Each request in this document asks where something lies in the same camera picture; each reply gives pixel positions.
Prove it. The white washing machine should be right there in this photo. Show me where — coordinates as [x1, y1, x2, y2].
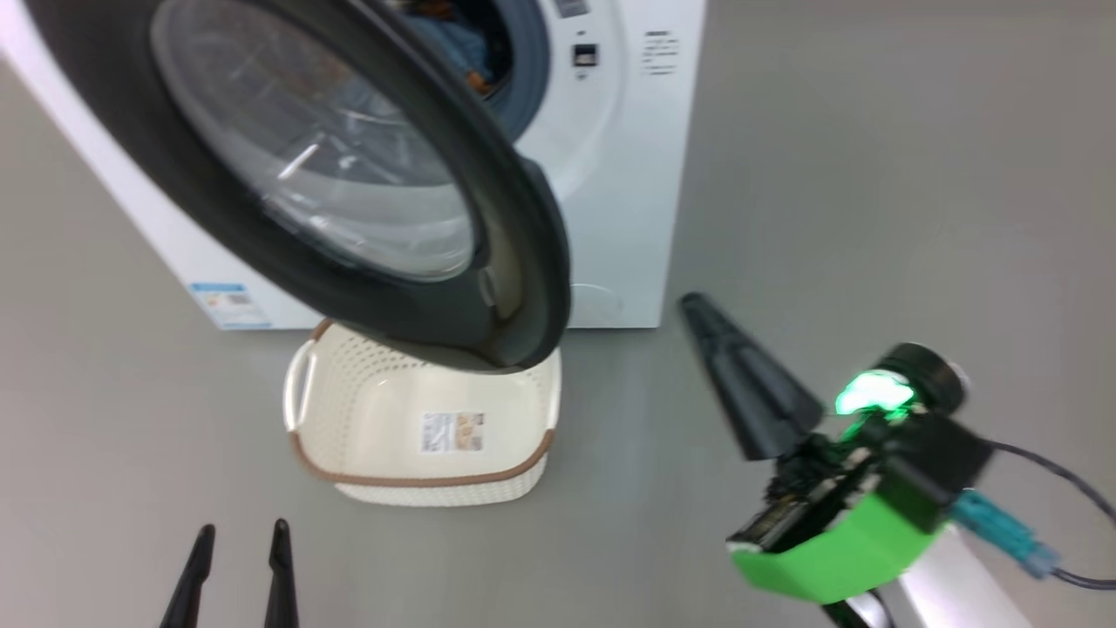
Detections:
[0, 0, 707, 332]

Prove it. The blue white energy label sticker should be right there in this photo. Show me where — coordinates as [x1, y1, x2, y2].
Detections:
[187, 281, 273, 331]

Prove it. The blue bear print garment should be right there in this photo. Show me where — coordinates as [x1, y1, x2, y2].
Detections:
[405, 0, 514, 95]

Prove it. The black cable teal connector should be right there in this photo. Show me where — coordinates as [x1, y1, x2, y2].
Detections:
[950, 440, 1116, 590]

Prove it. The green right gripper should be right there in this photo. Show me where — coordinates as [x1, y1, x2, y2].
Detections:
[678, 292, 951, 604]

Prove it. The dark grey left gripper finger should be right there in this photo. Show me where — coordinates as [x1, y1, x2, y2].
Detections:
[263, 518, 300, 628]
[157, 523, 216, 628]

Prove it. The white basket label sticker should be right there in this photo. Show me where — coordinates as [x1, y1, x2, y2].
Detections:
[420, 412, 486, 454]

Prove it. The black rimmed glass washer door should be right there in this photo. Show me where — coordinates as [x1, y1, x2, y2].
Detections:
[22, 0, 574, 374]

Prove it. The cream perforated laundry basket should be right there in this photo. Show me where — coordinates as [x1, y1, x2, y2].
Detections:
[283, 318, 561, 509]

